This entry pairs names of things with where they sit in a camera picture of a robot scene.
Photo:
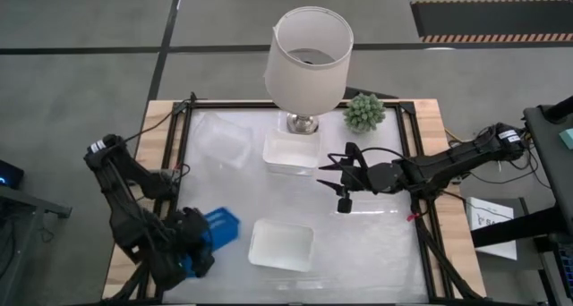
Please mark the blue plastic crate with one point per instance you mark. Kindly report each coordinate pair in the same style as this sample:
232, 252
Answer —
566, 268

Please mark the black stand base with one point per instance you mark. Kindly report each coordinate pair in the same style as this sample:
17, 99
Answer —
380, 94

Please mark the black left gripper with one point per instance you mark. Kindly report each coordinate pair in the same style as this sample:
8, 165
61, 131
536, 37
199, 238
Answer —
192, 227

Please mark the green succulent plant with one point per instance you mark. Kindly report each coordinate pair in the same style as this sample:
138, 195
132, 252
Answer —
364, 113

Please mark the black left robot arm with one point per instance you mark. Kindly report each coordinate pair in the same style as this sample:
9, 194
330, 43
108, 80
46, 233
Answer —
130, 216

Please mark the black side table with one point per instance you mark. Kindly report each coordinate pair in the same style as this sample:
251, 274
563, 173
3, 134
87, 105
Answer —
550, 163

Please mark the black aluminium table frame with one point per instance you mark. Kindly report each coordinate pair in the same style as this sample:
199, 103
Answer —
423, 243

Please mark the white plastic basket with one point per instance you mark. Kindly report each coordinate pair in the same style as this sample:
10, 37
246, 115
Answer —
281, 245
291, 154

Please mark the black device blue light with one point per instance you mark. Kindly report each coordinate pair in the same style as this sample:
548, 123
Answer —
9, 174

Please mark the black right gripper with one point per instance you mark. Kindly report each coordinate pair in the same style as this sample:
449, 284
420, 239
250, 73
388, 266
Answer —
356, 176

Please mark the teal block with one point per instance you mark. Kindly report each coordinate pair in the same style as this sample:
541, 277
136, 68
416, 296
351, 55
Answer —
567, 138

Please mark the red tag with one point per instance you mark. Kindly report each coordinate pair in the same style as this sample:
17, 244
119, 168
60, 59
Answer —
412, 217

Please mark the black hazard striped floor mat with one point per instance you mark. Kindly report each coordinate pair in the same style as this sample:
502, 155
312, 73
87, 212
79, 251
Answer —
492, 19

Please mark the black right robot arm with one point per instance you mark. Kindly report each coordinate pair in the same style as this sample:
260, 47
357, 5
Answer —
447, 163

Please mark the white shade table lamp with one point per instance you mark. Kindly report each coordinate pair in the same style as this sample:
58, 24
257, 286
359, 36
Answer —
304, 73

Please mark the black stand leg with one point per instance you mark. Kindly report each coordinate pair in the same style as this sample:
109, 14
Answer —
515, 227

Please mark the grey metal cart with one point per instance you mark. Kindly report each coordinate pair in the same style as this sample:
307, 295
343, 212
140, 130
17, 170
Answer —
22, 203

